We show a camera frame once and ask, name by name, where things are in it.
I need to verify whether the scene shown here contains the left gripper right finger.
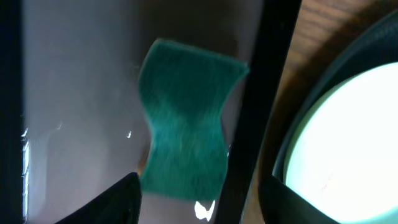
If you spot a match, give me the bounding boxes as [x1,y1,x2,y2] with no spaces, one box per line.
[258,175,338,224]

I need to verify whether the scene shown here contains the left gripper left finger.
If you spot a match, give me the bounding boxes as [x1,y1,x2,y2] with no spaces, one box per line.
[57,172,142,224]

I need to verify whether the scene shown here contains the light blue plate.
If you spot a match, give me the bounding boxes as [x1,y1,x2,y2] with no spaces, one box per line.
[284,63,397,223]

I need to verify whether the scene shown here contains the green and orange sponge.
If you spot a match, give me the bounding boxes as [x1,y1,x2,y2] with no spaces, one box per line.
[139,39,249,201]

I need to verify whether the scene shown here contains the round black serving tray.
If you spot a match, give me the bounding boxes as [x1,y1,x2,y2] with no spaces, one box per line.
[259,10,397,185]

